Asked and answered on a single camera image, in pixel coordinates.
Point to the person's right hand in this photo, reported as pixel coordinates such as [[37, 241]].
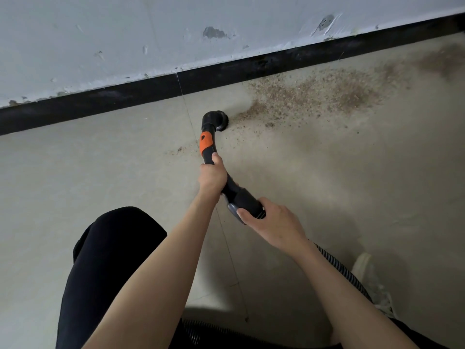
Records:
[[280, 227]]

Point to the person's left hand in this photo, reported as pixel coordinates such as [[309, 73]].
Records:
[[212, 179]]

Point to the brown sawdust dirt patch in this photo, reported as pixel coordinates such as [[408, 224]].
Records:
[[320, 94]]

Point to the person's right forearm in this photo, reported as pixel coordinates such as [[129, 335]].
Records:
[[356, 301]]

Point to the person's left forearm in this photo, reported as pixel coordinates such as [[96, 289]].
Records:
[[152, 287]]

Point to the tiled floor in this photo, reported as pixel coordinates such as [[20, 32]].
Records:
[[94, 170]]

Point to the person's black trousers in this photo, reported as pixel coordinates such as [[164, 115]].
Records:
[[109, 272]]

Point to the grey shoe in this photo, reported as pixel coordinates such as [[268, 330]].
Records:
[[367, 276]]

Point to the round grey wall outlet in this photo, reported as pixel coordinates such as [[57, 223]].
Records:
[[326, 22]]

